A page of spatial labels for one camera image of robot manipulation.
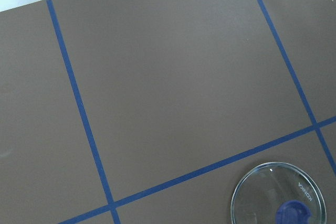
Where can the glass pot lid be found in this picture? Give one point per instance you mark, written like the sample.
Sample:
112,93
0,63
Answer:
277,192

